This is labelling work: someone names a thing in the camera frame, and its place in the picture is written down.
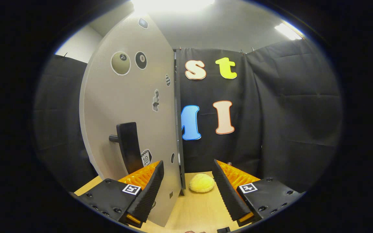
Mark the yellow plush toy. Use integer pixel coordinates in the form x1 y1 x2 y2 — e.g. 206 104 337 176
189 173 215 194

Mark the black door handle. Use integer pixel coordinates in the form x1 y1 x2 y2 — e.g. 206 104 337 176
109 122 144 174

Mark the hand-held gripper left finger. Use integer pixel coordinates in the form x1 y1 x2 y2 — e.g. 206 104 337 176
70 160 165 228

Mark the black backdrop cloth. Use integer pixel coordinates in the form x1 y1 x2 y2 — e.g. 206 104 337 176
33 39 344 194

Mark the beige shoe cabinet door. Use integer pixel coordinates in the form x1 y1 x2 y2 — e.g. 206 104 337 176
79 13 184 227

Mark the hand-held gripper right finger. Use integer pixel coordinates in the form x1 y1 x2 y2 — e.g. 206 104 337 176
212 159 305 227

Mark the grey shoe cabinet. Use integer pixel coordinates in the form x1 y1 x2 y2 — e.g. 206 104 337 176
173 49 187 196

